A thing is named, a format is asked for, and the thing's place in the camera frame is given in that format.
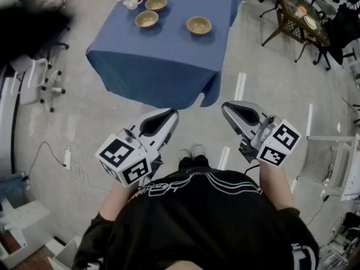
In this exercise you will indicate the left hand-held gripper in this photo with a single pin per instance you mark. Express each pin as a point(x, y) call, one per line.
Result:
point(128, 164)

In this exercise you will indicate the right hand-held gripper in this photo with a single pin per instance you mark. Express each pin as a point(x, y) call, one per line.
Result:
point(277, 148)

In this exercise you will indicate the tan ceramic bowl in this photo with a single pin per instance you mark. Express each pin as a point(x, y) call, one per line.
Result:
point(155, 4)
point(198, 25)
point(146, 19)

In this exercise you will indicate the person's right forearm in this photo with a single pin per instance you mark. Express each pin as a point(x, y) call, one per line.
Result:
point(277, 187)

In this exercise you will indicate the person's left forearm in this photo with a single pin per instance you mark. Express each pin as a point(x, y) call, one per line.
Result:
point(118, 198)

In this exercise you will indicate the white sneaker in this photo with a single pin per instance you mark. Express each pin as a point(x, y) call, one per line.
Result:
point(198, 150)
point(184, 155)

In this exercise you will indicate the person's black trousers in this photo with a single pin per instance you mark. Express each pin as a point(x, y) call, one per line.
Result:
point(194, 163)

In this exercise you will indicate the blue tablecloth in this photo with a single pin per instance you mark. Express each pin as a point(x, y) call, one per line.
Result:
point(168, 58)

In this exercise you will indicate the white power strip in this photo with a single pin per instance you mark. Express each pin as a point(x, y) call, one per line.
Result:
point(67, 159)

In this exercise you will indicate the person's black printed t-shirt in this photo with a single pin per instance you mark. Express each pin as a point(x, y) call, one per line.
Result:
point(197, 221)

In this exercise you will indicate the black office chair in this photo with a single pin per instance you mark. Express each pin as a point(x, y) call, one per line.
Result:
point(268, 7)
point(62, 45)
point(337, 38)

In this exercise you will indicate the beige plate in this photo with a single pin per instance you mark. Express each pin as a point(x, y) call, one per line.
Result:
point(310, 22)

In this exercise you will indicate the orange and white cup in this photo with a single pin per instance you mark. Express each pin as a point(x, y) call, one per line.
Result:
point(301, 11)

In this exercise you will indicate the dark lattice side table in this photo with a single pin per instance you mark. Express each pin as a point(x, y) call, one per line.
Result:
point(289, 1)

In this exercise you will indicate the white mug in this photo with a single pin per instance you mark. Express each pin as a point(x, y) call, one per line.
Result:
point(134, 3)

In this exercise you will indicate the white office chair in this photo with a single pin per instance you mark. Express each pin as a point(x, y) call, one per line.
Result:
point(31, 91)

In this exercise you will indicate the white desk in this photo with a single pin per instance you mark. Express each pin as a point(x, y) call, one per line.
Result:
point(5, 122)

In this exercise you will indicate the blue denim cloth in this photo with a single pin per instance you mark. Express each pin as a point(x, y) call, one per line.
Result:
point(11, 186)

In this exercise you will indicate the cluttered equipment rack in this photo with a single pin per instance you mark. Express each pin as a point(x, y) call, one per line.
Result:
point(343, 243)

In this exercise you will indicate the white shelf unit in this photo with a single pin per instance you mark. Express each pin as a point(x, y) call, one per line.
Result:
point(19, 218)

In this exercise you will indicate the white metal frame table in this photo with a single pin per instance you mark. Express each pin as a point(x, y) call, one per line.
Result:
point(344, 164)

